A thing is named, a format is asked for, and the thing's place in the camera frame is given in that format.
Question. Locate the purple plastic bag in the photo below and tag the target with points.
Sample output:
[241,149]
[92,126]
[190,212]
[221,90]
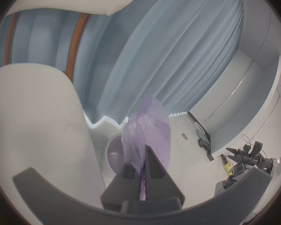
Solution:
[149,125]

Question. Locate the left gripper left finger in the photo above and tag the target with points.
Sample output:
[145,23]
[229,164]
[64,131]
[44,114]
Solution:
[117,186]

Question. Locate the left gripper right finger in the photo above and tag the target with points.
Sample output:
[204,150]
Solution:
[159,179]

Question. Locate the yellow printed packet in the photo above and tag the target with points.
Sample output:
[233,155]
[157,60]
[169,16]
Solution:
[229,167]

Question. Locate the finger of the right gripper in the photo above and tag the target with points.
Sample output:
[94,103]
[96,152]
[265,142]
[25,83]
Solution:
[231,150]
[233,159]

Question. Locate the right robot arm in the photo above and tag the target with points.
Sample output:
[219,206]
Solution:
[267,163]

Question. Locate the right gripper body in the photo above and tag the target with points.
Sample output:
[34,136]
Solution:
[244,158]

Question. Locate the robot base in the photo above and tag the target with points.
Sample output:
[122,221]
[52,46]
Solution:
[222,188]

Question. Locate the crumpled black plastic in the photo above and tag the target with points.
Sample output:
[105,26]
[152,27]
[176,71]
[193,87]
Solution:
[203,143]

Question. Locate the pale blue curtain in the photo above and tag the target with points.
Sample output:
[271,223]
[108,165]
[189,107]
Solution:
[178,55]

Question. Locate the white trash bin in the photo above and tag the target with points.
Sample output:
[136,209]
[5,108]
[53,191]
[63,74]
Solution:
[112,153]

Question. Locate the white wooden chair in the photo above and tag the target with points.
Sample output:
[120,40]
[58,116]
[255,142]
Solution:
[37,114]

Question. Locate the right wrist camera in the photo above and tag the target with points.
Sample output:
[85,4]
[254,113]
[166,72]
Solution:
[247,147]

